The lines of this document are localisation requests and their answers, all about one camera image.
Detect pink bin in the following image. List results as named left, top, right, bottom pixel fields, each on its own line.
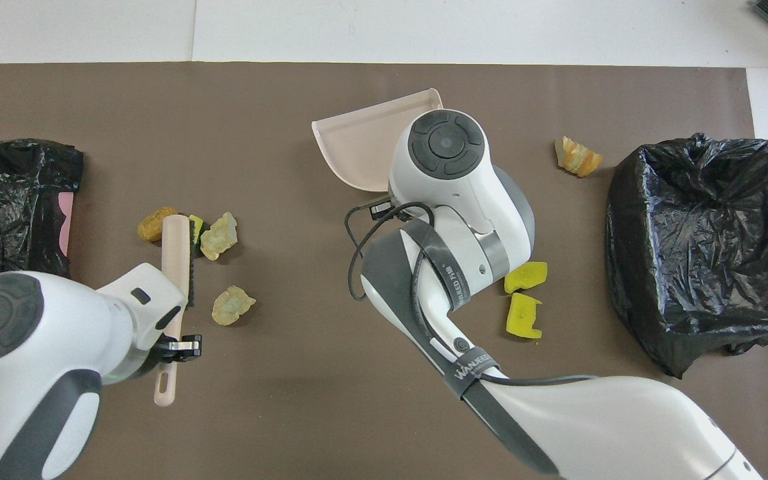
left=57, top=191, right=77, bottom=257

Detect tall black bag-lined bin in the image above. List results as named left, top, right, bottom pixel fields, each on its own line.
left=605, top=133, right=768, bottom=379

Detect yellow green sponge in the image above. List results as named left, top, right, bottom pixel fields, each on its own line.
left=188, top=214, right=206, bottom=257

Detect brown toy bread roll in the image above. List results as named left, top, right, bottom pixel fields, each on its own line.
left=137, top=206, right=178, bottom=243

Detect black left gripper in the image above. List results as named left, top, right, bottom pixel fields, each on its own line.
left=132, top=333, right=203, bottom=382

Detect low black trash bag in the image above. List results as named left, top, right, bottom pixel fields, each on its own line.
left=0, top=138, right=85, bottom=289

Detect brown paper table mat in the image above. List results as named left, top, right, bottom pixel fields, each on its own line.
left=0, top=62, right=768, bottom=480

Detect beige hand brush black bristles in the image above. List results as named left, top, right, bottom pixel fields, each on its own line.
left=153, top=214, right=198, bottom=408

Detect orange striped toy croissant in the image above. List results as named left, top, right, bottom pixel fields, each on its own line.
left=553, top=135, right=603, bottom=179

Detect beige plastic dustpan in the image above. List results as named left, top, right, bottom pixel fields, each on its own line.
left=311, top=88, right=445, bottom=194

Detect notched yellow sponge piece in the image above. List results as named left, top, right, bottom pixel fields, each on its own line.
left=505, top=292, right=544, bottom=340

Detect pale toy croissant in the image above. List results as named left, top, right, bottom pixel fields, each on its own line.
left=211, top=285, right=257, bottom=327
left=199, top=211, right=239, bottom=261

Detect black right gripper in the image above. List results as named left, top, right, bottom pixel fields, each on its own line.
left=367, top=197, right=403, bottom=222

